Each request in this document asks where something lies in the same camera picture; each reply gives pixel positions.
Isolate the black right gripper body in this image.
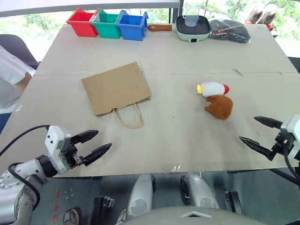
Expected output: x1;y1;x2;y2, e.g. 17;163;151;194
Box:
271;130;295;155

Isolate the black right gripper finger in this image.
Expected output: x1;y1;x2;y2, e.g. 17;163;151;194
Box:
238;135;277;162
254;116;284;129

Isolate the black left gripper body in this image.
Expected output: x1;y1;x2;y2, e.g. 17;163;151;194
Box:
60;136;84;169

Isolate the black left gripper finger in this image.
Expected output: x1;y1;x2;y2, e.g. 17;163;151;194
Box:
82;142;113;167
70;129;99;144

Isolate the brown paper bag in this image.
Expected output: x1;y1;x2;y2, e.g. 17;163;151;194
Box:
81;61;152;129

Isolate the black cloth bag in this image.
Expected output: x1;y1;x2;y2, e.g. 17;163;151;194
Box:
208;19;251;44

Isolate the brown drumstick plush toy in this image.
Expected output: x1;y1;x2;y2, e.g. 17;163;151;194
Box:
204;94;234;120

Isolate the silver robot left leg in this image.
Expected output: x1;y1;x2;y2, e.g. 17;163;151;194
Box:
127;173;156;219

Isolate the silver robot leg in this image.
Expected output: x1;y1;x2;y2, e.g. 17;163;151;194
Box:
127;173;156;219
180;172;220;210

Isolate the white toy with red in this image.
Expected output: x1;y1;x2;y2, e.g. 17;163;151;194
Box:
196;81;230;97

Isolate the silver robot right leg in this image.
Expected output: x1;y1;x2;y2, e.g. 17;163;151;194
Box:
180;172;220;210

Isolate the person in white shirt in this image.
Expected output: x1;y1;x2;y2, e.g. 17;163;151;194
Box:
0;34;41;135

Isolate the grey robot torso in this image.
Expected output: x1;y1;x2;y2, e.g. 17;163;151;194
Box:
121;206;265;225

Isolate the red plastic bin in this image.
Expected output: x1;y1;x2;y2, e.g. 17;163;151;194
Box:
66;7;99;38

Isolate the green plastic bin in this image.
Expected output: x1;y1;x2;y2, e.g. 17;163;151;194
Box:
90;8;123;39

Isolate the blue plastic bin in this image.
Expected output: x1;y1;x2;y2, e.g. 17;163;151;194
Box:
116;9;148;42

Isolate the green electric frying pan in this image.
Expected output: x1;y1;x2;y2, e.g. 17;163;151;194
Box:
147;15;211;44

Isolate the clear measuring cup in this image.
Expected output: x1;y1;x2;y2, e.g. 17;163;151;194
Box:
181;5;200;27

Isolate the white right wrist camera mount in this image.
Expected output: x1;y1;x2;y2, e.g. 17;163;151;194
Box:
280;114;300;162

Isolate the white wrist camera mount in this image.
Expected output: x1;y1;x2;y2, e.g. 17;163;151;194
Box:
44;125;73;175
280;114;300;162

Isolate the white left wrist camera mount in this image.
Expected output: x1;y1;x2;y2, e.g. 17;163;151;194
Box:
44;125;73;175

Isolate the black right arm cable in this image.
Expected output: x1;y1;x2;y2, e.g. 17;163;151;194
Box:
267;147;300;186

